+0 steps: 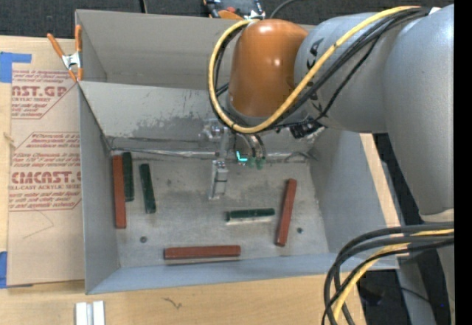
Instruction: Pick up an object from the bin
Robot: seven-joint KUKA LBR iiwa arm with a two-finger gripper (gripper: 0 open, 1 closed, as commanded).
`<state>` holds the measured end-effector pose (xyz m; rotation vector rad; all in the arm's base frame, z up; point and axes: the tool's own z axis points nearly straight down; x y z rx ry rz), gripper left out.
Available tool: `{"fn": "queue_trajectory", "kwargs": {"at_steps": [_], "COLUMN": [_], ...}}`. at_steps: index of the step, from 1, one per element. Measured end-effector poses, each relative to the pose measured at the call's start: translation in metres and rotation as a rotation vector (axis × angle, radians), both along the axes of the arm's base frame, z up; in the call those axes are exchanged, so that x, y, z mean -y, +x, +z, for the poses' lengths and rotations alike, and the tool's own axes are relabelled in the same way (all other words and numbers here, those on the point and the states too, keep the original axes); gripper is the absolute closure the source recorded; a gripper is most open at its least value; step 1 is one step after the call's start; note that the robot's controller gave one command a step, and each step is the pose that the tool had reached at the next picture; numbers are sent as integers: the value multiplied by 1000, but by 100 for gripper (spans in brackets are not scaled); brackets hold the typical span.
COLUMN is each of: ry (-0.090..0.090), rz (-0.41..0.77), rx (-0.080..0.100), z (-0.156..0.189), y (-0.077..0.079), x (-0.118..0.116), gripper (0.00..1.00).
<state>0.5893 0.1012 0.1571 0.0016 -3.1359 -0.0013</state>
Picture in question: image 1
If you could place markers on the grey metal bin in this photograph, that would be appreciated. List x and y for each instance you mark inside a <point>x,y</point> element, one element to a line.
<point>191,205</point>

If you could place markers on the brown cardboard board red print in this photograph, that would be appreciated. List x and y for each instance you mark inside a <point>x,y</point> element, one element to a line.
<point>44,235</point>

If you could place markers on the black cylinder on white bracket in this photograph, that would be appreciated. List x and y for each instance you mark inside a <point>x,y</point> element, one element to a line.
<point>304,129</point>

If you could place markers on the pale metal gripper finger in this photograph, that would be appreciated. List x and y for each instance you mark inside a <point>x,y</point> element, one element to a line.
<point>222,180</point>
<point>213,183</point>

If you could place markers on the dark green flat block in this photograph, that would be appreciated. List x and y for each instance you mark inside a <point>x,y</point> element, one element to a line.
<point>128,180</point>
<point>147,189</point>
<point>250,213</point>

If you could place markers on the red-brown flat block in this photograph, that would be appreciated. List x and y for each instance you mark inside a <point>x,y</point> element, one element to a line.
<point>286,213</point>
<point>202,252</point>
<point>119,194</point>

